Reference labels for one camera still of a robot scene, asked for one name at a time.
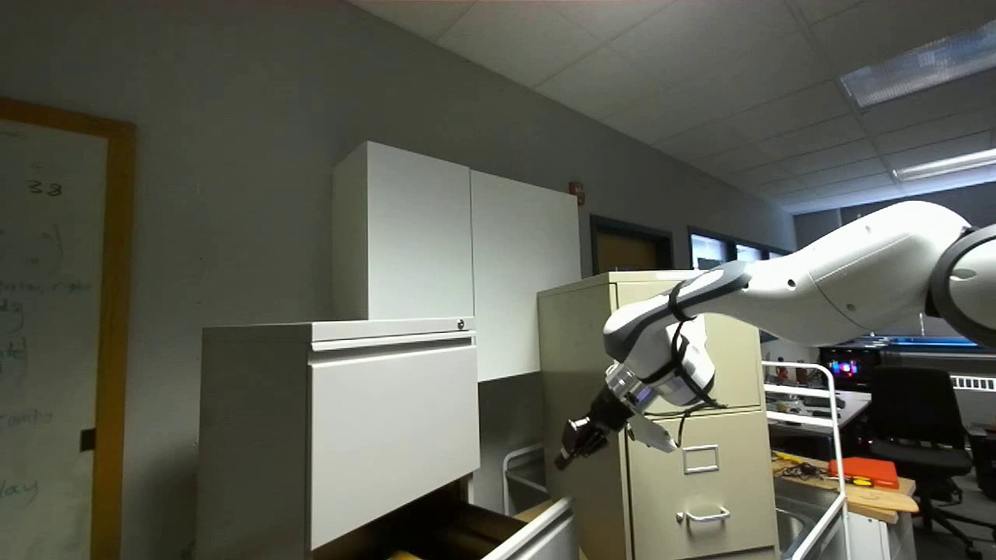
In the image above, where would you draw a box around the beige metal filing cabinet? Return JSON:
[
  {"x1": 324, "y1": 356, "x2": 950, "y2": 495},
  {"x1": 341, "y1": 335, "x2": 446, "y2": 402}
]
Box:
[{"x1": 534, "y1": 267, "x2": 784, "y2": 560}]

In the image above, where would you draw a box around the narrow ceiling light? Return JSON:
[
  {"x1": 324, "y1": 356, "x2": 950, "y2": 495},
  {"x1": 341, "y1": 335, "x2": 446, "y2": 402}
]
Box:
[{"x1": 887, "y1": 143, "x2": 996, "y2": 185}]

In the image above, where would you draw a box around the small white metal frame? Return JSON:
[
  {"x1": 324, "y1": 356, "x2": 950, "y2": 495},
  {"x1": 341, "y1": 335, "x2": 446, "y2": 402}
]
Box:
[{"x1": 500, "y1": 443, "x2": 552, "y2": 520}]

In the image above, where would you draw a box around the filing cabinet label holder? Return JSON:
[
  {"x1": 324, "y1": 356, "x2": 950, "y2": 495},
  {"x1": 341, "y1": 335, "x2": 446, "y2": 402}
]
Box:
[{"x1": 680, "y1": 443, "x2": 723, "y2": 478}]

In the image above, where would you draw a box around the filing cabinet drawer handle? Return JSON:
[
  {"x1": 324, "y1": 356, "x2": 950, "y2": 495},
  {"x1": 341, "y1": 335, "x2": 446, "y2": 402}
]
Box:
[{"x1": 677, "y1": 500, "x2": 736, "y2": 535}]

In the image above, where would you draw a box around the dark framed window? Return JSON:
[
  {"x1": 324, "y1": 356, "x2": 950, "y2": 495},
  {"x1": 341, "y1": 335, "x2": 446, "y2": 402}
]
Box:
[{"x1": 688, "y1": 228, "x2": 798, "y2": 277}]

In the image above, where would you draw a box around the white wall cabinet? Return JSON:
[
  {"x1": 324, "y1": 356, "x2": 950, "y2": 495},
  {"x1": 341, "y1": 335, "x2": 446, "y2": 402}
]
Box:
[{"x1": 329, "y1": 138, "x2": 586, "y2": 386}]

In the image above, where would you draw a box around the wooden work table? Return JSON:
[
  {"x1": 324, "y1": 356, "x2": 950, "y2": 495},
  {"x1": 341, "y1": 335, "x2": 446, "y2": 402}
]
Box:
[{"x1": 770, "y1": 444, "x2": 925, "y2": 530}]

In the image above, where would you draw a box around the wood framed whiteboard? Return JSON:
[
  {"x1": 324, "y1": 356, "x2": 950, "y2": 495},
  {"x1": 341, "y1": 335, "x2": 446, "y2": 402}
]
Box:
[{"x1": 0, "y1": 95, "x2": 139, "y2": 560}]

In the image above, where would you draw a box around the dark door frame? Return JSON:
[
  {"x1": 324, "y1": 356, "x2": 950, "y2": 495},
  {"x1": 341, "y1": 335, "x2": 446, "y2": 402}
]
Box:
[{"x1": 586, "y1": 210, "x2": 680, "y2": 281}]

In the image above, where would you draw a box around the white metal cart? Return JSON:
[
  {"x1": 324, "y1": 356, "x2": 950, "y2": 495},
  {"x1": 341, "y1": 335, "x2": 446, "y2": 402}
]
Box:
[{"x1": 760, "y1": 356, "x2": 852, "y2": 560}]

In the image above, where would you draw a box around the black office chair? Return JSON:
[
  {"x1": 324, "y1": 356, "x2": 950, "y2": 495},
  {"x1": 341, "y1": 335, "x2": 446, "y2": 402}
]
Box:
[{"x1": 869, "y1": 361, "x2": 996, "y2": 544}]

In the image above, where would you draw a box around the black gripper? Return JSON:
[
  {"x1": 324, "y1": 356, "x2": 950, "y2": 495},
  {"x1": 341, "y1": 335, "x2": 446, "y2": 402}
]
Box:
[{"x1": 552, "y1": 388, "x2": 638, "y2": 473}]

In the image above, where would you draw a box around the grey drawer with wooden interior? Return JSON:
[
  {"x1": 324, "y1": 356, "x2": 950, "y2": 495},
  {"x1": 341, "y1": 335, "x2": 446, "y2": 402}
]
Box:
[{"x1": 336, "y1": 495, "x2": 579, "y2": 560}]

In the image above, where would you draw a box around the electronics with purple lights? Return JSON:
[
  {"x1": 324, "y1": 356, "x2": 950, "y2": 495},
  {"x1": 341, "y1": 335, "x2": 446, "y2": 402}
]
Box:
[{"x1": 815, "y1": 342, "x2": 877, "y2": 392}]

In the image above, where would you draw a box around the large ceiling light panel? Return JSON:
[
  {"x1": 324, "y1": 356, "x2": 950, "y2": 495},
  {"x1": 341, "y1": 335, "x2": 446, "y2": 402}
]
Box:
[{"x1": 836, "y1": 15, "x2": 996, "y2": 111}]

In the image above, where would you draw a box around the grey drawer cabinet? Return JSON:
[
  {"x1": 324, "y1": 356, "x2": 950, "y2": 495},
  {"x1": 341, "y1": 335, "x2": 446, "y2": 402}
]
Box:
[{"x1": 195, "y1": 315, "x2": 482, "y2": 560}]

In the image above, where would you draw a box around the silver cabinet pull strip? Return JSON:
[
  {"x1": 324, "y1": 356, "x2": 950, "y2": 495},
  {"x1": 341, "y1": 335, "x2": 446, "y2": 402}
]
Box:
[{"x1": 309, "y1": 316, "x2": 476, "y2": 356}]

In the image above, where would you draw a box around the orange tool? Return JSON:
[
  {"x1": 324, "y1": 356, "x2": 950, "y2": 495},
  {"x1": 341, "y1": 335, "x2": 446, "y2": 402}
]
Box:
[{"x1": 824, "y1": 453, "x2": 902, "y2": 491}]

